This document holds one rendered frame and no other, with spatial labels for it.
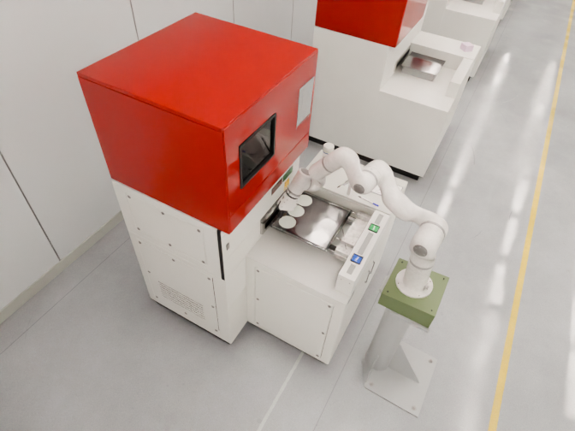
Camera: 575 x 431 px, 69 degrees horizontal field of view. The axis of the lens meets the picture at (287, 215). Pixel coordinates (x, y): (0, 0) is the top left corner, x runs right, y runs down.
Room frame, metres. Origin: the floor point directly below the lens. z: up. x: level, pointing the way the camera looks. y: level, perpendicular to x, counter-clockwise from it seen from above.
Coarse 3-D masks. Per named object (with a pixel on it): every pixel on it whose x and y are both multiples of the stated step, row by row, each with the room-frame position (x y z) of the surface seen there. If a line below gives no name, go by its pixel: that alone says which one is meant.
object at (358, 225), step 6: (354, 222) 1.73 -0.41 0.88; (360, 222) 1.74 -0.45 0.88; (366, 222) 1.74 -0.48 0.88; (354, 228) 1.69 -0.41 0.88; (360, 228) 1.69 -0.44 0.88; (348, 234) 1.63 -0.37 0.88; (354, 234) 1.64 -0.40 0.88; (360, 234) 1.64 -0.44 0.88; (354, 240) 1.59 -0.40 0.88; (342, 246) 1.54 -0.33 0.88; (342, 258) 1.46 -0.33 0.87
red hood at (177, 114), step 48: (144, 48) 1.85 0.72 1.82; (192, 48) 1.88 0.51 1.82; (240, 48) 1.93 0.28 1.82; (288, 48) 1.97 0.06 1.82; (96, 96) 1.55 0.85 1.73; (144, 96) 1.44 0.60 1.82; (192, 96) 1.47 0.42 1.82; (240, 96) 1.50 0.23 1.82; (288, 96) 1.72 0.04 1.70; (144, 144) 1.45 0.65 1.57; (192, 144) 1.33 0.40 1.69; (240, 144) 1.36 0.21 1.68; (288, 144) 1.76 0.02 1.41; (144, 192) 1.49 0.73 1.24; (192, 192) 1.35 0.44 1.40; (240, 192) 1.35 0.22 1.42
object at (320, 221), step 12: (312, 204) 1.84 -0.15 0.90; (324, 204) 1.85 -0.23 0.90; (300, 216) 1.73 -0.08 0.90; (312, 216) 1.74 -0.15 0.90; (324, 216) 1.75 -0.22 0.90; (336, 216) 1.75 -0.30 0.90; (288, 228) 1.62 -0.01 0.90; (300, 228) 1.63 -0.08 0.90; (312, 228) 1.64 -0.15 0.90; (324, 228) 1.65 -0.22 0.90; (336, 228) 1.66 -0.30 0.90; (312, 240) 1.55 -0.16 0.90; (324, 240) 1.56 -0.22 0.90
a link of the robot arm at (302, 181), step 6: (300, 168) 1.72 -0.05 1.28; (300, 174) 1.68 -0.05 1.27; (306, 174) 1.68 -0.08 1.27; (294, 180) 1.68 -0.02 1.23; (300, 180) 1.67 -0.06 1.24; (306, 180) 1.67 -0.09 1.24; (288, 186) 1.69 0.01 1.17; (294, 186) 1.66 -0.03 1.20; (300, 186) 1.66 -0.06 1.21; (306, 186) 1.67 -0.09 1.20; (294, 192) 1.65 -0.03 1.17; (300, 192) 1.66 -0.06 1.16
